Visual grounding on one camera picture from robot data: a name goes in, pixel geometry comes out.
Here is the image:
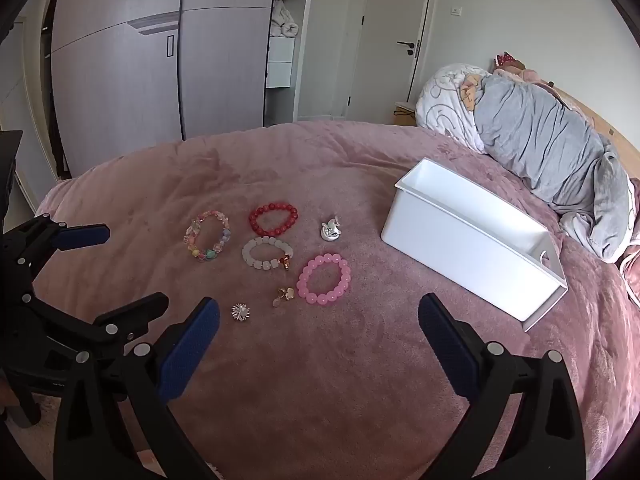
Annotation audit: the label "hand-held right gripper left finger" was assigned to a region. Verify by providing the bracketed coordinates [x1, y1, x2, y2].
[52, 296, 221, 480]

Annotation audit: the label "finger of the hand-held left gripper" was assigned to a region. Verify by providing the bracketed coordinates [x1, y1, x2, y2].
[2, 214, 111, 281]
[22, 292, 171, 361]

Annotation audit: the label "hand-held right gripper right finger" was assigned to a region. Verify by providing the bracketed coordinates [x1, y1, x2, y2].
[417, 292, 586, 480]

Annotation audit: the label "multicolour bead bracelet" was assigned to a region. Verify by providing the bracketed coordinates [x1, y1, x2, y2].
[184, 210, 234, 263]

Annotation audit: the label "white plastic box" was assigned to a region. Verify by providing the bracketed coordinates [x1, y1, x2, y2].
[380, 157, 569, 333]

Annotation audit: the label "white bead bracelet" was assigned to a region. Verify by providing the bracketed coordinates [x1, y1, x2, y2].
[241, 236, 295, 273]

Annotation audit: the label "pink bead bracelet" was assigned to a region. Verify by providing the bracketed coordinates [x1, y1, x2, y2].
[297, 254, 352, 307]

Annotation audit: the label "red bead bracelet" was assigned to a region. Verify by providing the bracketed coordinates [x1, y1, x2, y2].
[248, 201, 299, 238]

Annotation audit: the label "silver swan ornament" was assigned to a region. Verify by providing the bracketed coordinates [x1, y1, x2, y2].
[320, 215, 344, 242]

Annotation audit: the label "pink plush blanket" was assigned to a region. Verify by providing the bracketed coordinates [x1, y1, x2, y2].
[30, 120, 640, 480]

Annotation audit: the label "wardrobe with sliding doors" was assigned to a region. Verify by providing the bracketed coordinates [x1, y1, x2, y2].
[50, 0, 321, 181]

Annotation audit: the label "wooden bedside table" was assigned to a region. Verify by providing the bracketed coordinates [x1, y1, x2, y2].
[392, 101, 417, 127]

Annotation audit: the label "grey duvet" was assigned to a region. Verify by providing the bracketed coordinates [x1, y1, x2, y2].
[472, 72, 638, 263]

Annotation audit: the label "white patterned pillow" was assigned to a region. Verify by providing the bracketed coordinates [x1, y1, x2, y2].
[416, 63, 493, 156]

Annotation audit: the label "white wardrobe drawers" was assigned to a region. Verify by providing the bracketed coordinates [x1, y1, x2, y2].
[265, 37, 295, 88]

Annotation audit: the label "wooden headboard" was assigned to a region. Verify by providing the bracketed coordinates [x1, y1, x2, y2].
[550, 85, 640, 181]

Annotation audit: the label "rolled white towels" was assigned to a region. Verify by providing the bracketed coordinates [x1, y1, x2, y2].
[270, 0, 300, 38]

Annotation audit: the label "plush toy with red bow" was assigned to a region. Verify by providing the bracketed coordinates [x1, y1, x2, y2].
[490, 50, 551, 86]

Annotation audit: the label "white door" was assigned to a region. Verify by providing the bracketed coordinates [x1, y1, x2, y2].
[347, 0, 436, 121]

